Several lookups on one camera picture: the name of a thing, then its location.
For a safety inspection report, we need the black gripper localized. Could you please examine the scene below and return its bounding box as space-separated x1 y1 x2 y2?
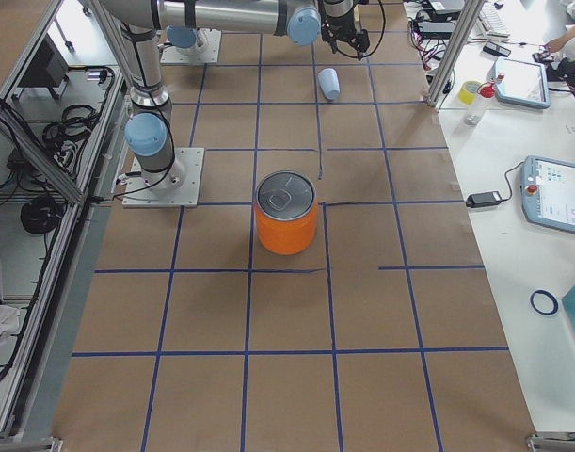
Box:
320 0 369 60

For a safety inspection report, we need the light blue plastic cup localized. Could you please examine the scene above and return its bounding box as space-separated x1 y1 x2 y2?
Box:
317 67 341 101

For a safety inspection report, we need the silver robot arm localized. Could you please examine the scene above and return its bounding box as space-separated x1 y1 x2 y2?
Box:
166 26 209 55
87 1 370 207

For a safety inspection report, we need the yellow tape roll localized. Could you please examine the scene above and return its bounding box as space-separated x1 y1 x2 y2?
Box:
457 80 482 105

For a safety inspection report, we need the black smartphone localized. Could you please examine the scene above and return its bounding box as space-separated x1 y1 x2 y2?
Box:
482 41 511 57

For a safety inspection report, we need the red cap squeeze bottle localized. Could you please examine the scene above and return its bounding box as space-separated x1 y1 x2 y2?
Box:
477 73 504 99

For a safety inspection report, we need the large orange can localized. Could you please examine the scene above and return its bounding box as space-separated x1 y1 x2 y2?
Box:
255 170 318 255

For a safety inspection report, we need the upper teach pendant tablet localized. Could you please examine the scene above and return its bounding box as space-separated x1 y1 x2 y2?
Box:
491 56 551 109

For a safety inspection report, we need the teach pendant tablet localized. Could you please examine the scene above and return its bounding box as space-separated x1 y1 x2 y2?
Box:
491 56 551 109
520 155 575 234

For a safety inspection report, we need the black power adapter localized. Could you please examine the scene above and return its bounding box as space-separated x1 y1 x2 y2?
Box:
465 191 503 208

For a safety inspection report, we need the lower teach pendant tablet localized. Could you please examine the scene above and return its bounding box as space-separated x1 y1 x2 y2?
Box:
520 155 575 234

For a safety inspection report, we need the aluminium frame post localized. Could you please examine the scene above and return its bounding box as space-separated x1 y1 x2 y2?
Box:
426 0 483 107

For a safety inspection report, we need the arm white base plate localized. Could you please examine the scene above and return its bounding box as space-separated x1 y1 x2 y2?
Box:
121 147 204 208
161 26 222 66

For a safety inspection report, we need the blue tape ring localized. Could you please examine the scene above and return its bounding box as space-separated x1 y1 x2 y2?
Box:
529 289 560 316

